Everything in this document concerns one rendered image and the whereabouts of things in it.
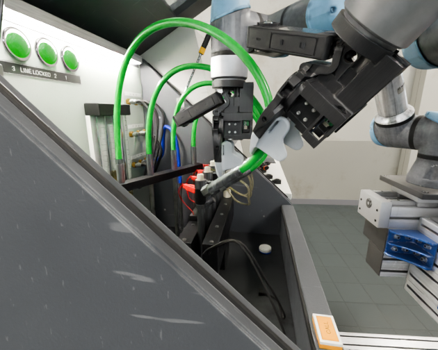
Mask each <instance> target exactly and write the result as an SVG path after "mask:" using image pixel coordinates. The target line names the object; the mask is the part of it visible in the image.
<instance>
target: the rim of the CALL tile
mask: <svg viewBox="0 0 438 350"><path fill-rule="evenodd" d="M316 315H317V316H323V317H331V319H332V323H333V325H334V329H335V331H336V334H337V337H338V339H339V342H335V341H329V340H323V339H322V337H321V332H320V329H319V326H318V322H317V318H316ZM313 318H314V323H315V327H316V332H317V334H318V339H319V342H320V344H324V345H330V346H335V347H343V343H342V341H341V338H340V335H339V332H338V329H337V327H336V324H335V321H334V318H333V316H331V315H320V314H313Z"/></svg>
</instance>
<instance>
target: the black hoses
mask: <svg viewBox="0 0 438 350"><path fill-rule="evenodd" d="M136 103H142V104H143V105H144V107H145V108H146V110H147V112H148V106H147V105H146V103H147V104H148V105H149V103H150V101H146V100H145V101H142V100H136ZM155 106H156V107H157V108H158V109H159V110H160V112H161V115H162V127H161V134H160V138H159V141H158V135H159V114H158V113H157V110H156V108H154V113H155V115H156V135H155V136H154V135H153V120H152V140H153V138H154V148H153V152H152V155H153V161H154V162H153V165H154V173H156V171H157V169H158V166H159V163H160V161H161V157H162V154H163V149H162V146H161V141H162V137H163V127H164V126H165V115H164V113H163V111H162V109H161V107H160V106H159V105H158V104H157V103H156V104H155ZM156 145H158V146H157V150H156ZM159 150H160V154H159ZM155 151H156V155H155ZM158 154H159V158H158ZM154 155H155V158H154ZM157 158H158V160H157ZM156 160H157V162H156ZM155 165H156V166H155ZM142 166H145V172H144V175H147V163H146V164H145V163H143V164H141V167H142ZM144 175H143V176H144Z"/></svg>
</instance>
